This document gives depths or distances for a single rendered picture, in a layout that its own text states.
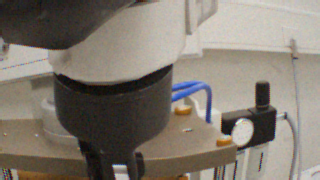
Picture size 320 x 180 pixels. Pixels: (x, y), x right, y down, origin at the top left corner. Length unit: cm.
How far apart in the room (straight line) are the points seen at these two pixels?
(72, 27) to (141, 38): 10
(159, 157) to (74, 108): 22
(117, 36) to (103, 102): 4
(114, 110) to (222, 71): 88
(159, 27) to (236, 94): 91
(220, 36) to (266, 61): 12
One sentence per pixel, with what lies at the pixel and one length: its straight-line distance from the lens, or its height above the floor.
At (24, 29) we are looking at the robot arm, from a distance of 32.
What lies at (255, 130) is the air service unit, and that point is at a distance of 90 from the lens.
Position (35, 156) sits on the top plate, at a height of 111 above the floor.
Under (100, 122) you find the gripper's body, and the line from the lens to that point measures 44.
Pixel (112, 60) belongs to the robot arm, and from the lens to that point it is 42.
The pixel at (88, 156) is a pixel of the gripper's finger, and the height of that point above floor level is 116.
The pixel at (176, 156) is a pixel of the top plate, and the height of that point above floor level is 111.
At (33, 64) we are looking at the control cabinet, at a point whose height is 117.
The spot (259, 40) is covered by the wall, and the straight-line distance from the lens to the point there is 127.
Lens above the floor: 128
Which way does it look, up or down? 10 degrees down
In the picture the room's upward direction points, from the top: 3 degrees counter-clockwise
